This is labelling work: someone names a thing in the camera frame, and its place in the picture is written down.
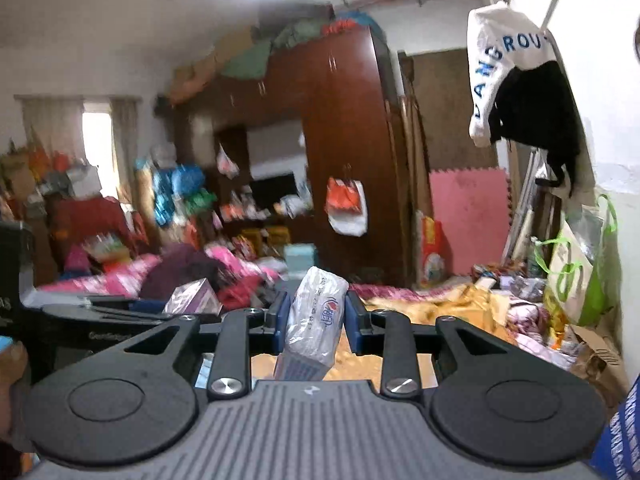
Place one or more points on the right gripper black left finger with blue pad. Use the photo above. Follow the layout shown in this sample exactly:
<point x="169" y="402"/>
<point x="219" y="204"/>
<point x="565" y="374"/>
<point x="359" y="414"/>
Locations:
<point x="241" y="335"/>

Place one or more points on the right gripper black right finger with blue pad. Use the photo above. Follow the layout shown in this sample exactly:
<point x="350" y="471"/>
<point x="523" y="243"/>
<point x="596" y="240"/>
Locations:
<point x="389" y="335"/>

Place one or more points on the purple carton box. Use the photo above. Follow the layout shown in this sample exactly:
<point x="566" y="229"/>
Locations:
<point x="197" y="297"/>

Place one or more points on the white tissue pack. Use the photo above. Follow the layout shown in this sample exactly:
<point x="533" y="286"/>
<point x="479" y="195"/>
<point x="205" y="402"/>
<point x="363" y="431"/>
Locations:
<point x="313" y="329"/>

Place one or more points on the yellow patterned blanket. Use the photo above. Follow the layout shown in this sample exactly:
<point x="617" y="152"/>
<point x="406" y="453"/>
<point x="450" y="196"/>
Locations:
<point x="474" y="305"/>

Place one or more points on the red white hanging bag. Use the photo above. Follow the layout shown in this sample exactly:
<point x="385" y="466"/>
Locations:
<point x="346" y="207"/>

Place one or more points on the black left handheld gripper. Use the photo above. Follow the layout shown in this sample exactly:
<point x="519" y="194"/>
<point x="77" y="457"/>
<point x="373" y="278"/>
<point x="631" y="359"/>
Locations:
<point x="47" y="321"/>

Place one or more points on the blue plastic bags pile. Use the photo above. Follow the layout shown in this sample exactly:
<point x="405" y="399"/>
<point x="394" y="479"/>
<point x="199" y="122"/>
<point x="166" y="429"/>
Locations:
<point x="179" y="193"/>

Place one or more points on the pink foam mat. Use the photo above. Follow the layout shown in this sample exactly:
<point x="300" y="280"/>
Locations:
<point x="473" y="206"/>

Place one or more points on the red cabinet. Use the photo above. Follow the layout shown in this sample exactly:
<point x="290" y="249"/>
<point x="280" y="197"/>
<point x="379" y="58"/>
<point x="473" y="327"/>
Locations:
<point x="72" y="222"/>

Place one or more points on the green white shopping bag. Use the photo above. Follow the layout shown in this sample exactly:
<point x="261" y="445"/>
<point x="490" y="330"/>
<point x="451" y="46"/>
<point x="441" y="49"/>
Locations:
<point x="582" y="265"/>

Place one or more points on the dark wooden wardrobe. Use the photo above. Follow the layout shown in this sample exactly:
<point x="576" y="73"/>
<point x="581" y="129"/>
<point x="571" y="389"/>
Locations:
<point x="341" y="87"/>

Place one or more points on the blue sleeve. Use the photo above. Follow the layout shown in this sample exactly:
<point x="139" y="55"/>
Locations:
<point x="617" y="454"/>

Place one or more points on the window curtain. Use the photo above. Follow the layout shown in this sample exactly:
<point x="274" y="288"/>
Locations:
<point x="103" y="131"/>

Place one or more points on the white bag with blue letters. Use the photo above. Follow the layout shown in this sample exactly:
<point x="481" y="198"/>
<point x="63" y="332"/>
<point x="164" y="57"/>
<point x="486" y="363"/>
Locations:
<point x="499" y="40"/>

